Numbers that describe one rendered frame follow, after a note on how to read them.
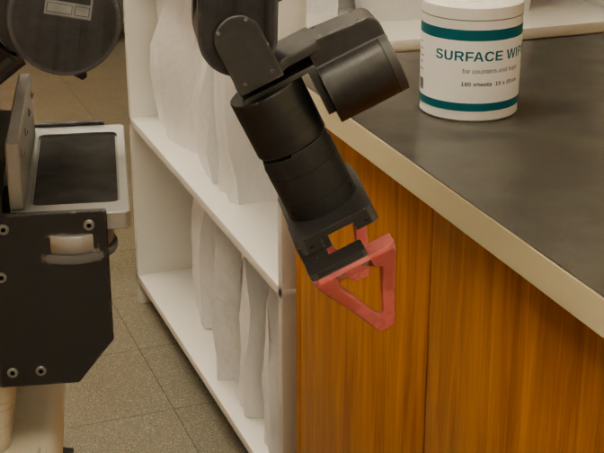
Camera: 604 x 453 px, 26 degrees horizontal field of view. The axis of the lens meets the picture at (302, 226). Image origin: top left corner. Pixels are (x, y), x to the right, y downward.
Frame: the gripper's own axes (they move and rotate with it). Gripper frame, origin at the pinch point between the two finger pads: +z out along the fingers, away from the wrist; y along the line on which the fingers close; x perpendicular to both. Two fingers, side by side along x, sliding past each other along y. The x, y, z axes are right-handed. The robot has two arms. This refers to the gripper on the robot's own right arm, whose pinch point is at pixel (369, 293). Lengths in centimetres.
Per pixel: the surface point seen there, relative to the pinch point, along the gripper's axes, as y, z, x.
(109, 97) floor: 409, 80, 60
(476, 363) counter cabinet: 35.4, 32.4, -6.9
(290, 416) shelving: 109, 71, 24
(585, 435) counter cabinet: 13.2, 31.7, -12.4
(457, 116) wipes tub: 61, 14, -20
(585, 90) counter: 73, 24, -39
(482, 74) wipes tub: 60, 10, -25
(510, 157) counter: 46, 16, -22
